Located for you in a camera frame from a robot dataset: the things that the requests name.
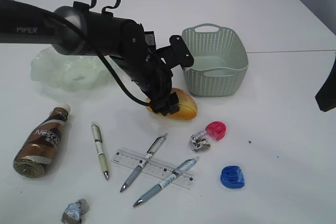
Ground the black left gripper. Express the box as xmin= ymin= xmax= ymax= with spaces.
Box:
xmin=119 ymin=22 xmax=180 ymax=115

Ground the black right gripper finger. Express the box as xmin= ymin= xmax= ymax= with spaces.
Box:
xmin=315 ymin=60 xmax=336 ymax=112

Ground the yellow bread loaf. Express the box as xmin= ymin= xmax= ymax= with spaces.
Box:
xmin=145 ymin=87 xmax=197 ymax=121

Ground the grey paper ball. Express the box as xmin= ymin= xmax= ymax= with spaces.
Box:
xmin=190 ymin=130 xmax=211 ymax=152

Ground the blue correction tape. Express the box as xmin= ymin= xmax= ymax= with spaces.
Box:
xmin=220 ymin=165 xmax=245 ymax=189

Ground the brown Nescafe coffee bottle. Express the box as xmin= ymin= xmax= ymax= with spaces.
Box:
xmin=13 ymin=103 xmax=71 ymax=178

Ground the blue label paper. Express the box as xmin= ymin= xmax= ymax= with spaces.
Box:
xmin=61 ymin=199 xmax=90 ymax=224

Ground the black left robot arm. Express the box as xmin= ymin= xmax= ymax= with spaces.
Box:
xmin=1 ymin=0 xmax=179 ymax=115

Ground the green plastic woven basket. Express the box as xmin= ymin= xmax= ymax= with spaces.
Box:
xmin=182 ymin=24 xmax=249 ymax=97

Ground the black square pen holder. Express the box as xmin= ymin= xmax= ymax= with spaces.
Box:
xmin=144 ymin=31 xmax=156 ymax=51

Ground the white and green pen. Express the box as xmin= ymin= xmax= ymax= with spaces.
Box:
xmin=91 ymin=122 xmax=110 ymax=180

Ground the blue grey grip pen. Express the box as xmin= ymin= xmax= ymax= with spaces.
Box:
xmin=133 ymin=156 xmax=200 ymax=208

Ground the pale green ruffled glass plate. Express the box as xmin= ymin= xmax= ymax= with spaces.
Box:
xmin=30 ymin=47 xmax=110 ymax=92

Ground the pink correction tape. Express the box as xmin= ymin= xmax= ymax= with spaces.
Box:
xmin=205 ymin=121 xmax=227 ymax=141

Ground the clear plastic ruler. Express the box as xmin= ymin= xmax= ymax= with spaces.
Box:
xmin=111 ymin=149 xmax=194 ymax=189

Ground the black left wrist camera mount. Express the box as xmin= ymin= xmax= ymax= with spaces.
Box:
xmin=154 ymin=35 xmax=194 ymax=69

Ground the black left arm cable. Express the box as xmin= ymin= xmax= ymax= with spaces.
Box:
xmin=26 ymin=0 xmax=155 ymax=106

